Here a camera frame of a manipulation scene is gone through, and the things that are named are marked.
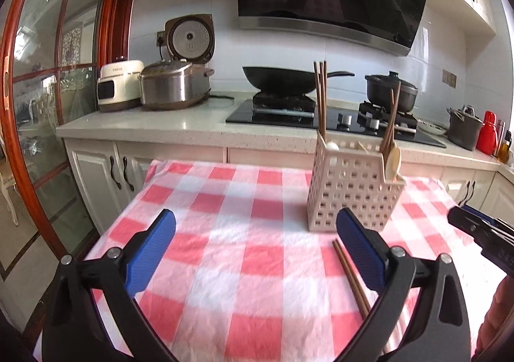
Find brown chopstick on cloth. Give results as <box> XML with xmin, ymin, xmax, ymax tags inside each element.
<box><xmin>332</xmin><ymin>239</ymin><xmax>371</xmax><ymax>320</ymax></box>

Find white lower cabinets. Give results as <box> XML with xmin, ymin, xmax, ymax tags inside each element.
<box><xmin>65</xmin><ymin>138</ymin><xmax>510</xmax><ymax>233</ymax></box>

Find steel flask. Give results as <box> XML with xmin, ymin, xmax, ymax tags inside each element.
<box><xmin>494</xmin><ymin>119</ymin><xmax>505</xmax><ymax>157</ymax></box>

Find oil bottle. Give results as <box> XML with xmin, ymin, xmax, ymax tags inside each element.
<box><xmin>497</xmin><ymin>131</ymin><xmax>512</xmax><ymax>164</ymax></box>

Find white perforated utensil basket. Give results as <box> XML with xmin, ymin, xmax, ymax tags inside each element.
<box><xmin>307</xmin><ymin>132</ymin><xmax>406</xmax><ymax>232</ymax></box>

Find white small appliance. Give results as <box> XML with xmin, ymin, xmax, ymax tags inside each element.
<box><xmin>97</xmin><ymin>60</ymin><xmax>145</xmax><ymax>112</ymax></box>

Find small plate of food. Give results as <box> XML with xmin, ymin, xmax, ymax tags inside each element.
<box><xmin>417</xmin><ymin>119</ymin><xmax>447</xmax><ymax>136</ymax></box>

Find brown wooden chopstick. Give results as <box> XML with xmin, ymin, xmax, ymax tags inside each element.
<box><xmin>319</xmin><ymin>61</ymin><xmax>327</xmax><ymax>142</ymax></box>

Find black lidded pot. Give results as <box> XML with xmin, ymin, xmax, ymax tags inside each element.
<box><xmin>365</xmin><ymin>71</ymin><xmax>418</xmax><ymax>113</ymax></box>

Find open silver rice cooker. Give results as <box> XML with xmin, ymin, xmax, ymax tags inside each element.
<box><xmin>139</xmin><ymin>14</ymin><xmax>215</xmax><ymax>110</ymax></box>

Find black glass gas stove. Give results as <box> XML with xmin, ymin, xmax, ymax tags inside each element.
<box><xmin>226</xmin><ymin>92</ymin><xmax>445</xmax><ymax>148</ymax></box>

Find black wok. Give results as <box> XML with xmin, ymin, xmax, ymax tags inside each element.
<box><xmin>241</xmin><ymin>65</ymin><xmax>357</xmax><ymax>96</ymax></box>

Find red thermos jug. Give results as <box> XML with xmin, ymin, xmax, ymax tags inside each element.
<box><xmin>476</xmin><ymin>110</ymin><xmax>498</xmax><ymax>156</ymax></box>

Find red framed glass door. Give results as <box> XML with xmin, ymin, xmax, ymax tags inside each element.
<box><xmin>0</xmin><ymin>0</ymin><xmax>136</xmax><ymax>339</ymax></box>

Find red white checkered tablecloth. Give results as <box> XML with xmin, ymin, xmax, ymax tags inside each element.
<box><xmin>33</xmin><ymin>158</ymin><xmax>507</xmax><ymax>362</ymax></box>

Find person's right hand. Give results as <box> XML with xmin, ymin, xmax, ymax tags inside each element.
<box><xmin>475</xmin><ymin>276</ymin><xmax>514</xmax><ymax>356</ymax></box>

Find grey stock pot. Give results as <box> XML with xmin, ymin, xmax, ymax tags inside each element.
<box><xmin>447</xmin><ymin>104</ymin><xmax>483</xmax><ymax>152</ymax></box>

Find wall switch plate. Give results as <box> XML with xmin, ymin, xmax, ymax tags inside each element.
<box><xmin>442</xmin><ymin>69</ymin><xmax>457</xmax><ymax>88</ymax></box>

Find beige wooden spoon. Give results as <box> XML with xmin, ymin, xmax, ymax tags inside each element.
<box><xmin>384</xmin><ymin>145</ymin><xmax>402</xmax><ymax>181</ymax></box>

